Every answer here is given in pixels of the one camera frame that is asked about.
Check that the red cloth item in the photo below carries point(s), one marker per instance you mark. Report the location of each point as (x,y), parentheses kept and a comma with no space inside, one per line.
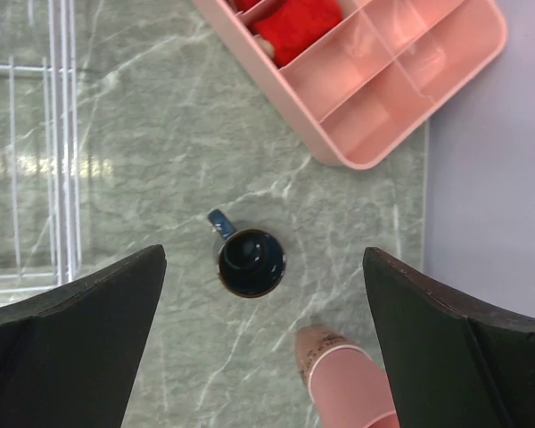
(285,29)

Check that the pink compartment organizer tray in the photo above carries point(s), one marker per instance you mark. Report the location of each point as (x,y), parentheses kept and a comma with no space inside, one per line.
(375,77)

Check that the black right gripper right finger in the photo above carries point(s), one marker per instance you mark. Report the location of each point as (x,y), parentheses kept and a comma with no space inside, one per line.
(452,360)

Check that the dark blue ceramic mug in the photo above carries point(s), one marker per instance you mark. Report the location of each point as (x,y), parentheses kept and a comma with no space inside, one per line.
(250,261)

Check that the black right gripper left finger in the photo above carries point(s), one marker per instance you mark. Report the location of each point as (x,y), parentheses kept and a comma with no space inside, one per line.
(69,356)

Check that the pink plastic cup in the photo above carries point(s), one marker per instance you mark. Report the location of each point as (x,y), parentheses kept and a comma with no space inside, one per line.
(349,389)

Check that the pink patterned cup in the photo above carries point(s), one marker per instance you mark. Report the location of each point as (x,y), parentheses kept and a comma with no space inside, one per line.
(311,343)

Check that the white wire dish rack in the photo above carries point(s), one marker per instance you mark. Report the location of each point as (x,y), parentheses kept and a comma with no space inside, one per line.
(40,243)

